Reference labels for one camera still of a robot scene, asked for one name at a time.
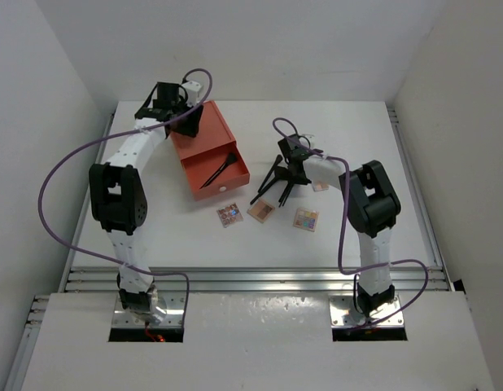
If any orange drawer box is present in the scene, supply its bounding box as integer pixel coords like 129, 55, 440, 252
170, 101, 250, 201

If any small black makeup brush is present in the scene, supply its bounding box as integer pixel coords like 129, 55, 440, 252
202, 152, 238, 188

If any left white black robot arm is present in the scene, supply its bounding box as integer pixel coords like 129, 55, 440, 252
89, 80, 203, 326

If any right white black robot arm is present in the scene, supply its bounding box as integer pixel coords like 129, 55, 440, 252
278, 135, 401, 317

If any thin black makeup brush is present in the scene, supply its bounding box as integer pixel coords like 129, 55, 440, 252
258, 155, 283, 194

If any long black makeup brush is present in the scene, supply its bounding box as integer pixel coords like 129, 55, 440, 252
278, 182, 293, 207

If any long brown eyeshadow palette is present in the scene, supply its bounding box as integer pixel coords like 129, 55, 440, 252
312, 181, 329, 192

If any colourful eyeshadow palette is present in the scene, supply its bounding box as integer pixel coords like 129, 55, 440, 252
293, 208, 319, 232

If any brown quad eyeshadow palette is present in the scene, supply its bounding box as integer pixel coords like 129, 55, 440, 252
247, 198, 275, 223

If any round-pan eyeshadow palette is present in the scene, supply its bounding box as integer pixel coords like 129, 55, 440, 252
217, 203, 243, 228

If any white front cover panel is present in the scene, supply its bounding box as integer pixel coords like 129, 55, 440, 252
23, 292, 493, 390

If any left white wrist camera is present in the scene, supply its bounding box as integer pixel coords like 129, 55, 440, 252
182, 81, 203, 105

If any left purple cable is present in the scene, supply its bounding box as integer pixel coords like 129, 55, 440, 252
37, 68, 214, 327

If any purple cable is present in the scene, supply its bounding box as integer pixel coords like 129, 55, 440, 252
37, 68, 214, 327
272, 117, 430, 329

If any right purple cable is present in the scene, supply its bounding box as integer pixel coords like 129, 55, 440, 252
272, 117, 430, 329

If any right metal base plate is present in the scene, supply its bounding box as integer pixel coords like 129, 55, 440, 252
330, 293, 405, 327

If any metal base plate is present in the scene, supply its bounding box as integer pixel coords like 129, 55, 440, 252
330, 293, 405, 327
111, 292, 186, 329

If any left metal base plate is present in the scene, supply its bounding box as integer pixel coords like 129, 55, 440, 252
111, 292, 186, 329

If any aluminium rail frame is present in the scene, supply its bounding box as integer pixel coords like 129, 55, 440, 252
2, 108, 466, 391

